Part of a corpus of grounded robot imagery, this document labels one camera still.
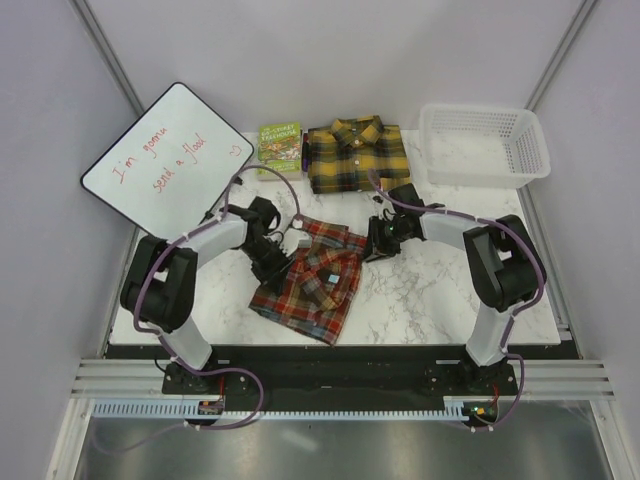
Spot white dry-erase board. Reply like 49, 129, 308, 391
81, 82, 254, 240

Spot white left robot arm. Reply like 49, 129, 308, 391
120, 197, 311, 393

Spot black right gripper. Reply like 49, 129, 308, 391
360, 214, 410, 262

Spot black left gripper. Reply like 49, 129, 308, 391
239, 237, 297, 298

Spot green treehouse book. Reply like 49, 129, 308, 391
257, 122, 303, 180

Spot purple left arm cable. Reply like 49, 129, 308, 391
92, 164, 304, 456

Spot white slotted cable duct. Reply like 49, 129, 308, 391
92, 399, 469, 422

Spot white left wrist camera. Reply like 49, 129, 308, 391
280, 218, 312, 256

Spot folded yellow plaid shirt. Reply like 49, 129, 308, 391
307, 115, 411, 194

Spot white plastic basket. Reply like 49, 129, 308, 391
419, 104, 551, 189

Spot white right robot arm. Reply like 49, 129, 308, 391
364, 184, 547, 394

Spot red brown plaid shirt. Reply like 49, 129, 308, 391
249, 216, 367, 345

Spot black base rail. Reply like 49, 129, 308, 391
162, 346, 518, 412

